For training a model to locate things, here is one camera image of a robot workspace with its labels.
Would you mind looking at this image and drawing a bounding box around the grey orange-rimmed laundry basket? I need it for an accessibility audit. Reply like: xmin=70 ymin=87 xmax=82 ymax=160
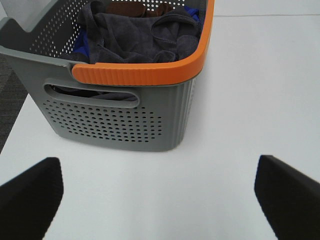
xmin=0 ymin=0 xmax=215 ymax=151

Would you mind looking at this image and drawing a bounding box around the dark grey towel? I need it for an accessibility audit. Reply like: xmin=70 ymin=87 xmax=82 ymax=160
xmin=59 ymin=1 xmax=202 ymax=64

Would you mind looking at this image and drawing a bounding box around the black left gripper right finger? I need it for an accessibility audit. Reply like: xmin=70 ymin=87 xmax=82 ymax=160
xmin=254 ymin=155 xmax=320 ymax=240

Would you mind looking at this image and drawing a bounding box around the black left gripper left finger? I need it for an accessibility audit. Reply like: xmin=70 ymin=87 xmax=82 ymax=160
xmin=0 ymin=157 xmax=64 ymax=240

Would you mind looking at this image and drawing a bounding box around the brown cloth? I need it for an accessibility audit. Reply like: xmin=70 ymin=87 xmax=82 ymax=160
xmin=105 ymin=1 xmax=174 ymax=18

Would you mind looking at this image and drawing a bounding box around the blue cloth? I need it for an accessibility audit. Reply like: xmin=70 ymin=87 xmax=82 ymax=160
xmin=72 ymin=28 xmax=90 ymax=58

